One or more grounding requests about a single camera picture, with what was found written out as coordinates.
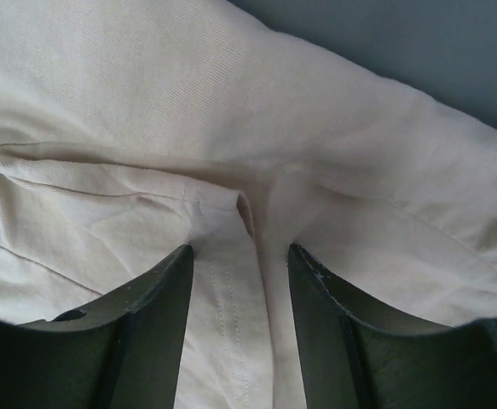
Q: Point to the beige t shirt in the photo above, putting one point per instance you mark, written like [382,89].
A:
[128,128]

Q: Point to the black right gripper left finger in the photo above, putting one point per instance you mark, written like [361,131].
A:
[122,350]

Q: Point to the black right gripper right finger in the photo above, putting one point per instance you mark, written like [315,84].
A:
[358,352]

